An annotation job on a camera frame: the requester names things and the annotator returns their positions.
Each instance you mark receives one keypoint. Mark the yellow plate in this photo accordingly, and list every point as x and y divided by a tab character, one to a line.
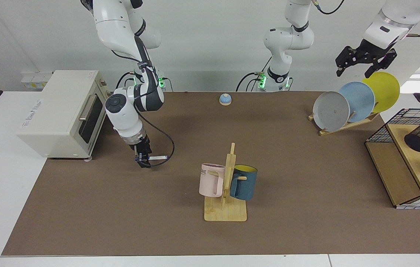
386	91

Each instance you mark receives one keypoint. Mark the pink mug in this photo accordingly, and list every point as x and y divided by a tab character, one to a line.
210	181

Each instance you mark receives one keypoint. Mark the pale toaster oven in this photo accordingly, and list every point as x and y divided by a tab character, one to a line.
58	111

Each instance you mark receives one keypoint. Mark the blue and white marker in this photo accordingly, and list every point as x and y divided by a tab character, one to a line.
158	158

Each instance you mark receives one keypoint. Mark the wooden cup stand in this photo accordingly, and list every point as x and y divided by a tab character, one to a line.
225	213

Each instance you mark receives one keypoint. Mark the brown table cloth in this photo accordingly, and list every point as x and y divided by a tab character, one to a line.
158	207

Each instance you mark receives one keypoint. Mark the light blue plate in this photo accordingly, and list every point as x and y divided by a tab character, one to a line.
360	98

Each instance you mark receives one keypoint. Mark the small blue round bell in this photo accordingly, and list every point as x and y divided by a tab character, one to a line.
225	99

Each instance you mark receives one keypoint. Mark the teal mug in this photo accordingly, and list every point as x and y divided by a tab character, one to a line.
245	183

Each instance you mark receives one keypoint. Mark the wooden plate rack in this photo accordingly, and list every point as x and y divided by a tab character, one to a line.
343	128

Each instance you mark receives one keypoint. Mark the grey plate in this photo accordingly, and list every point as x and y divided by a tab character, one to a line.
330	111

